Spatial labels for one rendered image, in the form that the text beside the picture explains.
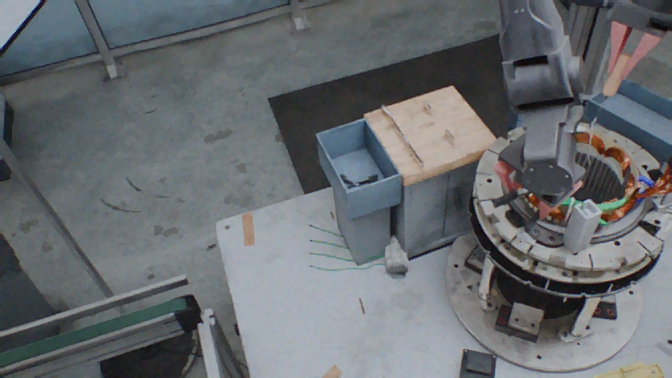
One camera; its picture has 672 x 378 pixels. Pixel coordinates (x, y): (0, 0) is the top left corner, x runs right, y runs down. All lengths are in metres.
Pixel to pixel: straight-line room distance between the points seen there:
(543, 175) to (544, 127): 0.06
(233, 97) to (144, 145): 0.48
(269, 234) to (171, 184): 1.32
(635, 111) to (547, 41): 0.66
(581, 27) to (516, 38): 0.70
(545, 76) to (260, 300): 0.80
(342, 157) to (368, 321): 0.34
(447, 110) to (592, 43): 0.38
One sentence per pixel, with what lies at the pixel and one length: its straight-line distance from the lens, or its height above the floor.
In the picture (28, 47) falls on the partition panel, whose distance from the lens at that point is 3.30.
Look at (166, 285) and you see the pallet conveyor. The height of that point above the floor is 0.79.
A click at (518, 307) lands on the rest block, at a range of 1.19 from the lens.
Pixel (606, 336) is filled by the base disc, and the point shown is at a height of 0.80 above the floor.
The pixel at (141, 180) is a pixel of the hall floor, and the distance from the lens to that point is 2.73.
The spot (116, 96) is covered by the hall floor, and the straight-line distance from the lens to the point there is 3.21.
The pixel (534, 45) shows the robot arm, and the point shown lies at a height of 1.46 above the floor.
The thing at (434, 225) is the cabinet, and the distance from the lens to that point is 1.27.
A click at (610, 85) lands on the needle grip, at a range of 0.91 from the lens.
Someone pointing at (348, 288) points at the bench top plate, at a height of 0.78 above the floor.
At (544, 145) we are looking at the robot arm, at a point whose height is 1.38.
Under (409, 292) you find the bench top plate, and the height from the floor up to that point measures 0.78.
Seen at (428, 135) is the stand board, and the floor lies 1.07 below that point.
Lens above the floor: 1.88
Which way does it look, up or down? 50 degrees down
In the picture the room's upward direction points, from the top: 7 degrees counter-clockwise
